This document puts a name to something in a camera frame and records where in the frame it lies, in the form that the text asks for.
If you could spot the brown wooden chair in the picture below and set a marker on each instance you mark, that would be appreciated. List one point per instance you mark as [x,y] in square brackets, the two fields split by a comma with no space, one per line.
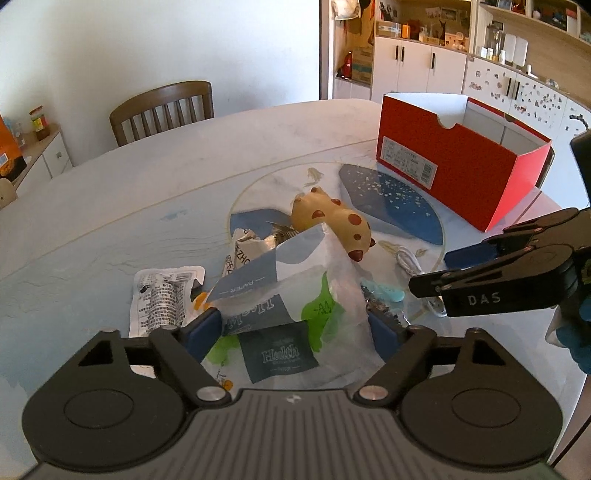
[161,94]

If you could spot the white container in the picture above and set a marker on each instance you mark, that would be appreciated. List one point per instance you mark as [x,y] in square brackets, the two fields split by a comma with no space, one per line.
[515,48]

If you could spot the red cardboard shoe box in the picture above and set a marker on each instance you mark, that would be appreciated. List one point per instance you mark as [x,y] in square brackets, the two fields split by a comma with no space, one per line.
[461,166]

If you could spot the silver snack packet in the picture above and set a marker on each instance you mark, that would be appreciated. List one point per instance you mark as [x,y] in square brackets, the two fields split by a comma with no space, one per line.
[244,251]

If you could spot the orange snack bag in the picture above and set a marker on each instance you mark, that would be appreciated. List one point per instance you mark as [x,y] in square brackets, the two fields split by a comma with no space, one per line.
[9,157]

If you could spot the person's right hand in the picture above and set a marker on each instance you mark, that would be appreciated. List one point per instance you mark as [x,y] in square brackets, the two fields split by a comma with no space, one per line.
[577,346]

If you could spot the red label jar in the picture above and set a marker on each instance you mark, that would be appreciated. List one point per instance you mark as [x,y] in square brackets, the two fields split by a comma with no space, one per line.
[39,124]

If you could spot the white hanging bag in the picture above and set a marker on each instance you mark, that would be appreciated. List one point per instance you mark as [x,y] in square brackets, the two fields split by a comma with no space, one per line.
[344,8]

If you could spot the teal plastic item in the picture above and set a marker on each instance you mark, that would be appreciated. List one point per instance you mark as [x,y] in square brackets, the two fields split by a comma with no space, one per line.
[388,290]

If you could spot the clear glass jar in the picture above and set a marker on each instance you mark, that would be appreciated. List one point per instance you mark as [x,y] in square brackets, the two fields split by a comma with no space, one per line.
[493,41]

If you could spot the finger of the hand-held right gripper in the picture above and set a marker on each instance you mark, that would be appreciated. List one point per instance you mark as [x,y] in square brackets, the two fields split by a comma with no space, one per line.
[466,256]
[429,284]

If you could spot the white cabinet with stickers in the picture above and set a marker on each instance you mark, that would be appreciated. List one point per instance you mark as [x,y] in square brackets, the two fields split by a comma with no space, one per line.
[489,83]

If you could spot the white tall cabinet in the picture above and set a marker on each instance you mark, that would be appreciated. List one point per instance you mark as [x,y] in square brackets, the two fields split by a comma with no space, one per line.
[415,69]

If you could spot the yellow spotted pig toy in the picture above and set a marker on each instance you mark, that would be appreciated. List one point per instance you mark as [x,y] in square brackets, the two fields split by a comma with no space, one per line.
[332,221]

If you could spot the small orange item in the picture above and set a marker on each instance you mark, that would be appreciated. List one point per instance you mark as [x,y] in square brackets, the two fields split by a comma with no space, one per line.
[199,302]

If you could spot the white side cabinet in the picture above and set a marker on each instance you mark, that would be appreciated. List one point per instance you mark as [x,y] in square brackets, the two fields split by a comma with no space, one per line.
[51,161]

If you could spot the light wooden chair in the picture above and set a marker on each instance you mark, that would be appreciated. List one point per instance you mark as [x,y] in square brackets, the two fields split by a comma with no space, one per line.
[7,191]

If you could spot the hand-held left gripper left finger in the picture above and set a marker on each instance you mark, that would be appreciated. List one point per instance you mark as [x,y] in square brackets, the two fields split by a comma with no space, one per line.
[203,330]

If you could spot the wooden wall shelf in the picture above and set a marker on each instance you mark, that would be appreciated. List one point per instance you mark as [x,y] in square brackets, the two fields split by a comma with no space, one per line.
[425,23]

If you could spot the white black printed sachet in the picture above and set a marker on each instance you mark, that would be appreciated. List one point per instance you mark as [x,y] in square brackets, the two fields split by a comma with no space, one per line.
[157,300]

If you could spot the dark teal tissue pack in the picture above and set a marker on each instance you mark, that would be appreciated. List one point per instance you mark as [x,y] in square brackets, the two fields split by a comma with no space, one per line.
[277,353]

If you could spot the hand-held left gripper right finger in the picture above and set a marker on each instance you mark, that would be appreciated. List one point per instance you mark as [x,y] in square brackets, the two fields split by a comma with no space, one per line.
[381,332]

